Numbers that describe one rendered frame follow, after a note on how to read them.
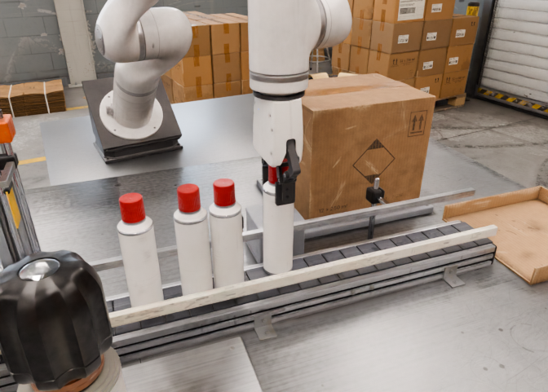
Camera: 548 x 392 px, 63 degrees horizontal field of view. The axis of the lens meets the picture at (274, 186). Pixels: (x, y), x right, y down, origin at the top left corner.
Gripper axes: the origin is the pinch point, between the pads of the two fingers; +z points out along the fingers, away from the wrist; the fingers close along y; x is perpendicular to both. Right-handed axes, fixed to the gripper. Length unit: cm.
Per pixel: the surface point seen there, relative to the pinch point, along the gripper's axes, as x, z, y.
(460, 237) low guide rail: 35.7, 15.4, 4.5
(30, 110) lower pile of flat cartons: -100, 104, -425
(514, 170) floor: 246, 108, -160
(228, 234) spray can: -9.1, 5.8, 2.5
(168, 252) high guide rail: -18.1, 10.7, -3.1
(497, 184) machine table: 74, 24, -23
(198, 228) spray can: -13.7, 3.8, 2.4
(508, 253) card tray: 50, 23, 4
